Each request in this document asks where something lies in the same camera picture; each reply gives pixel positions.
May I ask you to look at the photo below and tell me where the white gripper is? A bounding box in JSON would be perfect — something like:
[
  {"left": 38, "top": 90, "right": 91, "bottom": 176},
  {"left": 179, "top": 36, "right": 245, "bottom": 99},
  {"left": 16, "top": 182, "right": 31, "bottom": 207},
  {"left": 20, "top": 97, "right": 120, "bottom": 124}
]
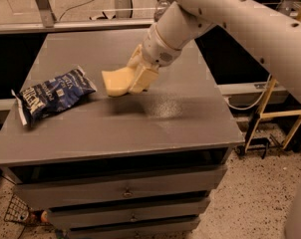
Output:
[{"left": 127, "top": 23, "right": 181, "bottom": 94}]

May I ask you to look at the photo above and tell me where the yellow sponge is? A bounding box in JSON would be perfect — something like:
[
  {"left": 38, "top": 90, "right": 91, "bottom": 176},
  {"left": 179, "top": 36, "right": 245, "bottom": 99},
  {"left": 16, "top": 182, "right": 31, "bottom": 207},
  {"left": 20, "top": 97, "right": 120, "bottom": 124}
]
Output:
[{"left": 102, "top": 67, "right": 135, "bottom": 97}]

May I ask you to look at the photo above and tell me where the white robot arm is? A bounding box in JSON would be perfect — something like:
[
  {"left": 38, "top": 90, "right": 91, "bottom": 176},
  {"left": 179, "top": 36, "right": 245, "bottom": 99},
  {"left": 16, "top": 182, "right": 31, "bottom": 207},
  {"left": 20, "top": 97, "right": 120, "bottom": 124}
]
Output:
[{"left": 128, "top": 0, "right": 301, "bottom": 104}]

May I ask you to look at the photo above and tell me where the blue chip bag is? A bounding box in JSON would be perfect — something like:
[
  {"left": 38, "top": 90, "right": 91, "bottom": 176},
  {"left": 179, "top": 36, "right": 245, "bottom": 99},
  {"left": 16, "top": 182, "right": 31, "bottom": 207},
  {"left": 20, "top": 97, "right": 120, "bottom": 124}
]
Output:
[{"left": 11, "top": 66, "right": 97, "bottom": 126}]

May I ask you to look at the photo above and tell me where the clear plastic water bottle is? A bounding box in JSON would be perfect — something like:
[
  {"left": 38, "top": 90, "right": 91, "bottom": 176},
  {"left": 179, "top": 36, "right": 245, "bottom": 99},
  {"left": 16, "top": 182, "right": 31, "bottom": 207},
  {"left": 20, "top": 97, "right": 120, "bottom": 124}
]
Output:
[{"left": 153, "top": 0, "right": 170, "bottom": 22}]

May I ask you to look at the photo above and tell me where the grey drawer cabinet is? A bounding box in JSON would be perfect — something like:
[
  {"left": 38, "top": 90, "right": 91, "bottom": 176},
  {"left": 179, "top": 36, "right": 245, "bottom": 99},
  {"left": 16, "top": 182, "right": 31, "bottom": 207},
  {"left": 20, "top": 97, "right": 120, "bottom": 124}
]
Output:
[{"left": 0, "top": 27, "right": 245, "bottom": 239}]

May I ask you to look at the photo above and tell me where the middle grey drawer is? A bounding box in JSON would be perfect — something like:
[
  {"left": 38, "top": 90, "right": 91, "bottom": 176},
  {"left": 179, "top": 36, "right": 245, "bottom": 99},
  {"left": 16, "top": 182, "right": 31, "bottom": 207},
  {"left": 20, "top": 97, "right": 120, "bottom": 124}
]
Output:
[{"left": 48, "top": 197, "right": 210, "bottom": 230}]

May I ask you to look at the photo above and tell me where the grey drawer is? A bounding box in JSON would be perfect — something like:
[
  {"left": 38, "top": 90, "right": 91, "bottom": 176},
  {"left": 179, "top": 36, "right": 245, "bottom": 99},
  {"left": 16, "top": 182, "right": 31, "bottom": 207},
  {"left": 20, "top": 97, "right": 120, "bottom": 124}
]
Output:
[
  {"left": 48, "top": 197, "right": 210, "bottom": 230},
  {"left": 68, "top": 216, "right": 200, "bottom": 239},
  {"left": 14, "top": 165, "right": 227, "bottom": 209}
]

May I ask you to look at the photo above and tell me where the top grey drawer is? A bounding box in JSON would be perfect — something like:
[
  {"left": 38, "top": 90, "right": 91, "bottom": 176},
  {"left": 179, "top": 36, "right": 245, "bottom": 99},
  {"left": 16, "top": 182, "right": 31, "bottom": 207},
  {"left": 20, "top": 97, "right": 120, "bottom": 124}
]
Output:
[{"left": 14, "top": 165, "right": 227, "bottom": 209}]

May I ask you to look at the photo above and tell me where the bottom grey drawer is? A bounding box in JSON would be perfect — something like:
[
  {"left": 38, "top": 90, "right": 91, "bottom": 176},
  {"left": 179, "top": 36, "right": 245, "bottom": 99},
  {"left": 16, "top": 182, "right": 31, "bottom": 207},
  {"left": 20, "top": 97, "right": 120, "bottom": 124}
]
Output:
[{"left": 68, "top": 216, "right": 200, "bottom": 239}]

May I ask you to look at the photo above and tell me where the metal rail frame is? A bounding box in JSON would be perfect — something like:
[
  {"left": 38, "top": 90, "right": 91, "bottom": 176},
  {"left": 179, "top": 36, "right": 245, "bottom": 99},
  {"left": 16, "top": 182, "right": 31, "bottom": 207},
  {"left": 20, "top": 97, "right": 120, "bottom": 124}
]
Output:
[{"left": 0, "top": 18, "right": 153, "bottom": 35}]

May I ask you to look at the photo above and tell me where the white cable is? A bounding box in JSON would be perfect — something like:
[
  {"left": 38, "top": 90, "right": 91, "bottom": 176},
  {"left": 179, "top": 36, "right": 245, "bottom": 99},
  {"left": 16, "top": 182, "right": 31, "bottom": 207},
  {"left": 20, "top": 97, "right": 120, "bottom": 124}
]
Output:
[{"left": 223, "top": 73, "right": 274, "bottom": 112}]

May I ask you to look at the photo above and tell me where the yellow wooden frame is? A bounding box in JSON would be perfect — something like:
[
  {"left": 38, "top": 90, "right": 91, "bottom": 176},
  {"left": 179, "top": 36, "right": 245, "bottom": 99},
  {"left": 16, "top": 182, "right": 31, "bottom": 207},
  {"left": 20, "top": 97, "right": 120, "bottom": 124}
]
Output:
[{"left": 243, "top": 0, "right": 301, "bottom": 155}]

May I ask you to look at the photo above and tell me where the wire mesh basket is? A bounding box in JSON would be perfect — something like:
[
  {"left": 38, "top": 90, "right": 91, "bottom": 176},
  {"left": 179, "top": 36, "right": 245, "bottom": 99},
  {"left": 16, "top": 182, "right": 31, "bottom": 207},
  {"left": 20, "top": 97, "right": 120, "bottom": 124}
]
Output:
[{"left": 4, "top": 194, "right": 30, "bottom": 224}]

